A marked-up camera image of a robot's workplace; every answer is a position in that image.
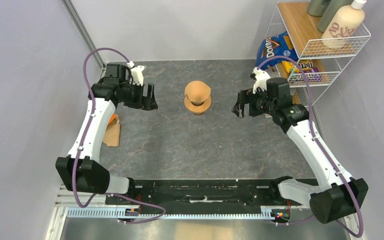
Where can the green pump bottle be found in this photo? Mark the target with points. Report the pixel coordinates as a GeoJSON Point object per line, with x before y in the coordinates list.
{"type": "Point", "coordinates": [317, 8]}
{"type": "Point", "coordinates": [331, 10]}

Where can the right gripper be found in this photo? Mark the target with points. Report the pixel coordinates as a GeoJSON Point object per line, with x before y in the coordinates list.
{"type": "Point", "coordinates": [244, 97]}

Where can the yellow m&m candy bag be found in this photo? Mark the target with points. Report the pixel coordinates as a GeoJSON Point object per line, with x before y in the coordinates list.
{"type": "Point", "coordinates": [308, 66]}

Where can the white wire shelf rack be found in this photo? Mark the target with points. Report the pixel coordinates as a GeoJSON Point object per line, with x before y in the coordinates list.
{"type": "Point", "coordinates": [291, 16]}

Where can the single brown paper filter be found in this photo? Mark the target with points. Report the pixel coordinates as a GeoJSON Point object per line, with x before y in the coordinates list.
{"type": "Point", "coordinates": [197, 90]}

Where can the brown paper coffee filters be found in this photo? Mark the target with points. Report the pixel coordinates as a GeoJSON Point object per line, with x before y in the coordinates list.
{"type": "Point", "coordinates": [112, 135]}

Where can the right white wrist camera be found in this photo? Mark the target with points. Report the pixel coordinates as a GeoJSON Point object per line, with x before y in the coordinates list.
{"type": "Point", "coordinates": [260, 78]}

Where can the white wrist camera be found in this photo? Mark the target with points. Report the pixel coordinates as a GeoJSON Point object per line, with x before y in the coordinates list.
{"type": "Point", "coordinates": [260, 78]}
{"type": "Point", "coordinates": [136, 73]}

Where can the aluminium frame post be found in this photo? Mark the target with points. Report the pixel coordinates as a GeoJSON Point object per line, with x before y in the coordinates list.
{"type": "Point", "coordinates": [78, 23]}

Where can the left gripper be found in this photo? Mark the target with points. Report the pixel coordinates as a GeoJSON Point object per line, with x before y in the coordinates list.
{"type": "Point", "coordinates": [148, 102]}

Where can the clear glass dripper cone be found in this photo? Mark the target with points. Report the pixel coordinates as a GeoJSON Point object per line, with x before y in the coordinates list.
{"type": "Point", "coordinates": [197, 101]}

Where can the blue doritos chip bag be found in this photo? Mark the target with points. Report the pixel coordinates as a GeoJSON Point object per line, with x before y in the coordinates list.
{"type": "Point", "coordinates": [277, 45]}

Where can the cream pump lotion bottle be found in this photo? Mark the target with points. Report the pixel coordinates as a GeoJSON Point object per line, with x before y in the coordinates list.
{"type": "Point", "coordinates": [343, 24]}

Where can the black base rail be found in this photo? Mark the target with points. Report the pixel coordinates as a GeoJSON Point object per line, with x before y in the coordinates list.
{"type": "Point", "coordinates": [208, 196]}

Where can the orange coffee filter box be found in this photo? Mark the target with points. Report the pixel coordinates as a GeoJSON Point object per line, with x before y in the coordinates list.
{"type": "Point", "coordinates": [114, 119]}

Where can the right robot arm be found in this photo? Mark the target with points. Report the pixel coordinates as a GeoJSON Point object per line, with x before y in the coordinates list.
{"type": "Point", "coordinates": [337, 193]}

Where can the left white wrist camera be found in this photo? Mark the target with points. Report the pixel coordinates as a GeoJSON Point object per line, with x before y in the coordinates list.
{"type": "Point", "coordinates": [136, 73]}

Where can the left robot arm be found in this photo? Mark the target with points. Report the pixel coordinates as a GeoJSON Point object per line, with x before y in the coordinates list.
{"type": "Point", "coordinates": [81, 169]}

